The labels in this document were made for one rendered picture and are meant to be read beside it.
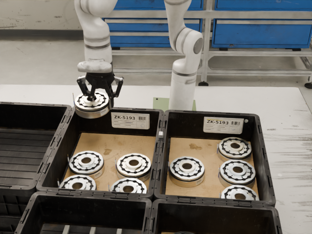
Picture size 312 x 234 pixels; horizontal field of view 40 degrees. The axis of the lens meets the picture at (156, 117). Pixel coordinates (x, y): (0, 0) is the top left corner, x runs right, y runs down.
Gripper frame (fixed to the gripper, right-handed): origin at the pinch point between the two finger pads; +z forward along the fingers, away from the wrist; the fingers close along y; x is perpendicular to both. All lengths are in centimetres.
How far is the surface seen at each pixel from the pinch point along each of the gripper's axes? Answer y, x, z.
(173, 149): -21.5, -0.7, 17.1
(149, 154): -14.0, 2.6, 17.1
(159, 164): -18.2, 18.5, 7.0
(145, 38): 3, -185, 62
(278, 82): -101, -194, 101
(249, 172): -43.6, 12.4, 13.9
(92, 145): 4.6, -1.0, 17.1
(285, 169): -60, -8, 30
